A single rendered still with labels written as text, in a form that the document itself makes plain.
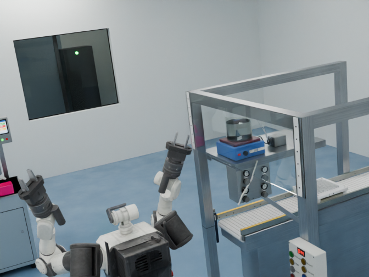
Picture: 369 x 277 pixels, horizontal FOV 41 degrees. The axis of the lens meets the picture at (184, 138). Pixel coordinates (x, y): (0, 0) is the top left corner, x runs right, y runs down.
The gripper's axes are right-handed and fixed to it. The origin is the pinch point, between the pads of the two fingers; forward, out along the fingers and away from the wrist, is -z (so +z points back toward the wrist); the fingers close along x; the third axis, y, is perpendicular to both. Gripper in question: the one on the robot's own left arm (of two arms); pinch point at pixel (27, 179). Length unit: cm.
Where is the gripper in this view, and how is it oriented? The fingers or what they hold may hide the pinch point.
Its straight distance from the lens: 208.0
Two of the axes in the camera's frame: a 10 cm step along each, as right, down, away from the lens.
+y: 8.8, 1.5, -4.5
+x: 4.4, -6.2, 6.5
